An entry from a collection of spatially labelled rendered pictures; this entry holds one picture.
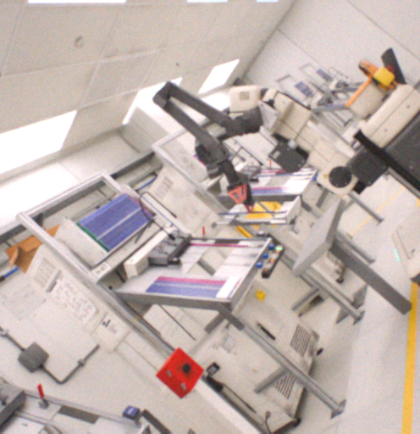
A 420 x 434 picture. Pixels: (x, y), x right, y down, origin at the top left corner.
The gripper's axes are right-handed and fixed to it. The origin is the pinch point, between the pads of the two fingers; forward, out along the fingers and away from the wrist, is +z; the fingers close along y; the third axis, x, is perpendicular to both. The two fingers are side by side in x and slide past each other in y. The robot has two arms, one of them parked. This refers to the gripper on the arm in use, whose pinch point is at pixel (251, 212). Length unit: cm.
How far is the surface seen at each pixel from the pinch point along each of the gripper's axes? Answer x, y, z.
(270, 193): -2, -51, 7
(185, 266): -20, 64, 6
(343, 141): -5, -401, 66
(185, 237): -31.7, 37.4, 0.8
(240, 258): 10, 52, 6
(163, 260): -34, 64, 3
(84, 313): -76, 96, 22
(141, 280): -40, 81, 6
